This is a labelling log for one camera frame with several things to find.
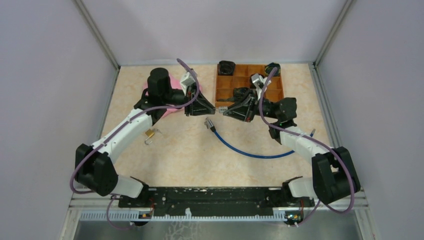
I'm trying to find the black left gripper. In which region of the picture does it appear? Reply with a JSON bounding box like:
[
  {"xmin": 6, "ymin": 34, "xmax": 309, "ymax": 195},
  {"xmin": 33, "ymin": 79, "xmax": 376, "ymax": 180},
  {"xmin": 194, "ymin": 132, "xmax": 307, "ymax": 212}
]
[{"xmin": 162, "ymin": 82, "xmax": 216, "ymax": 117}]

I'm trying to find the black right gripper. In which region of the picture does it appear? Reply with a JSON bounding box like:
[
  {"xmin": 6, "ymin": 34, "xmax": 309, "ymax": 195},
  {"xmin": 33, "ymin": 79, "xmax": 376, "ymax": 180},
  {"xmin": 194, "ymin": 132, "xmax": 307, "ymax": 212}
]
[{"xmin": 223, "ymin": 88, "xmax": 280, "ymax": 123}]

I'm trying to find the grey combination lock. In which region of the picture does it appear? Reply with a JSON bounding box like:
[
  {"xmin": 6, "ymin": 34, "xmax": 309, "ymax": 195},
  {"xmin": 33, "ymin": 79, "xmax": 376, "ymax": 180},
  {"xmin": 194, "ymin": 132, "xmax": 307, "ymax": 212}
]
[{"xmin": 215, "ymin": 106, "xmax": 228, "ymax": 114}]

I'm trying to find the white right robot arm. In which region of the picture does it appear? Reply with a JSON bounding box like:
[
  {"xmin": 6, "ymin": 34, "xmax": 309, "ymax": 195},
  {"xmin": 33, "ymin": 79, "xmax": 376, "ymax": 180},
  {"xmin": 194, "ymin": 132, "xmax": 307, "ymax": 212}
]
[{"xmin": 219, "ymin": 90, "xmax": 361, "ymax": 206}]

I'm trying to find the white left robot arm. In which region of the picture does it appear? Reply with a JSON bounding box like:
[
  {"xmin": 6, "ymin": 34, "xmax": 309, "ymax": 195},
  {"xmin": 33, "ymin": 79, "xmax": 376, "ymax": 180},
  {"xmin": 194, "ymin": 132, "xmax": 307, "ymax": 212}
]
[{"xmin": 69, "ymin": 66, "xmax": 215, "ymax": 207}]

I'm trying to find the wooden compartment tray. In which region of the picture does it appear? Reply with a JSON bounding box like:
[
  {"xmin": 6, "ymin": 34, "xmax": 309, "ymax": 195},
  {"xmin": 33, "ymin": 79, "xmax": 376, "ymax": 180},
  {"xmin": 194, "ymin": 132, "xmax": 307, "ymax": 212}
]
[{"xmin": 215, "ymin": 63, "xmax": 284, "ymax": 107}]

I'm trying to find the pink cloth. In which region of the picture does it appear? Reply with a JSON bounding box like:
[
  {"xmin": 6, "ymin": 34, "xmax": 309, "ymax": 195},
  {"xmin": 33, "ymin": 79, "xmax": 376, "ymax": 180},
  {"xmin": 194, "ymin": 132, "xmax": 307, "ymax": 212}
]
[{"xmin": 141, "ymin": 75, "xmax": 188, "ymax": 109}]

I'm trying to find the brass padlock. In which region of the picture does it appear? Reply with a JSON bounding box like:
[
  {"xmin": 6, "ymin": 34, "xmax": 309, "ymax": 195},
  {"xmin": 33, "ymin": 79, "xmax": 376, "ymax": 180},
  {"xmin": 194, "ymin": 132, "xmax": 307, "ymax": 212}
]
[{"xmin": 144, "ymin": 128, "xmax": 162, "ymax": 146}]

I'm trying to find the blue ethernet cable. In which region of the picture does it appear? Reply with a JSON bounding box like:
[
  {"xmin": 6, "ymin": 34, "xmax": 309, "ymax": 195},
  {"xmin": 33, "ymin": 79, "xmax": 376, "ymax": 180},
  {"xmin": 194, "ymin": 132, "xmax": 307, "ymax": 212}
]
[{"xmin": 204, "ymin": 117, "xmax": 316, "ymax": 160}]

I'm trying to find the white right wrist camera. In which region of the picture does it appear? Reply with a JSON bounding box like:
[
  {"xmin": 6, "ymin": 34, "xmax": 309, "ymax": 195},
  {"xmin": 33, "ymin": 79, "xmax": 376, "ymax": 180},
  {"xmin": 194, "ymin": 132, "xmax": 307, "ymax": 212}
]
[{"xmin": 250, "ymin": 73, "xmax": 266, "ymax": 89}]

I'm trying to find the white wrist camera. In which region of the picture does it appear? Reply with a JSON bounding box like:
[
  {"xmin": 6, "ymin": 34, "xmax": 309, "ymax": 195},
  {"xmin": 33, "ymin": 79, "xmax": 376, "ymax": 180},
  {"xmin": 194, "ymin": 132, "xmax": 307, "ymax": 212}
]
[
  {"xmin": 179, "ymin": 71, "xmax": 196, "ymax": 94},
  {"xmin": 250, "ymin": 73, "xmax": 266, "ymax": 89}
]

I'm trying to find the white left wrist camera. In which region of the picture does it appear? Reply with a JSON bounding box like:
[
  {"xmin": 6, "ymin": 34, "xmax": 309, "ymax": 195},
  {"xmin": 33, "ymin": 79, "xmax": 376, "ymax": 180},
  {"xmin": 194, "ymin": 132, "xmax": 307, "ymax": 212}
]
[{"xmin": 179, "ymin": 71, "xmax": 196, "ymax": 94}]

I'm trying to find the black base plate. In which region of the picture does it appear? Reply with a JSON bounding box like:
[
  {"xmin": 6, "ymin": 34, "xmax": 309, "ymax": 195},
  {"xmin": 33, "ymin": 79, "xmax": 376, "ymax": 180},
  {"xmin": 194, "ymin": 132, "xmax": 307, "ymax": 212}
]
[{"xmin": 118, "ymin": 185, "xmax": 315, "ymax": 217}]

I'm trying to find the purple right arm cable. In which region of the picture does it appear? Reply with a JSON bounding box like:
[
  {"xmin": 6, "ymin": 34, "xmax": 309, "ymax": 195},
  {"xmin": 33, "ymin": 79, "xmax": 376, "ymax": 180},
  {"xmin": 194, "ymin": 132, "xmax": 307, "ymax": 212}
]
[{"xmin": 258, "ymin": 67, "xmax": 356, "ymax": 228}]

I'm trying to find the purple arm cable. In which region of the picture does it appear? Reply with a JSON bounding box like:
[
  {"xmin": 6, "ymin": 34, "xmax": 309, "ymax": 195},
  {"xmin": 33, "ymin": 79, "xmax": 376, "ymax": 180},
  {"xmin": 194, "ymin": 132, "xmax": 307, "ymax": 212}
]
[
  {"xmin": 258, "ymin": 67, "xmax": 356, "ymax": 228},
  {"xmin": 69, "ymin": 58, "xmax": 201, "ymax": 231}
]

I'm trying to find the grey slotted cable duct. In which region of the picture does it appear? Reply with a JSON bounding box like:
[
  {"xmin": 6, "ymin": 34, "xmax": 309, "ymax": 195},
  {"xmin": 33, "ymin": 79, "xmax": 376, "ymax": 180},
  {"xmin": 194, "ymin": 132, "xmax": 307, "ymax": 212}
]
[{"xmin": 79, "ymin": 207, "xmax": 301, "ymax": 222}]

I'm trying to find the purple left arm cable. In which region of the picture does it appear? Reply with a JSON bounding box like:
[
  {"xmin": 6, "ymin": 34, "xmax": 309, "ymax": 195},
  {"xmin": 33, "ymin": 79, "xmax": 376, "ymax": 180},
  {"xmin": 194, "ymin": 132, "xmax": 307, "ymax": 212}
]
[{"xmin": 69, "ymin": 58, "xmax": 201, "ymax": 231}]

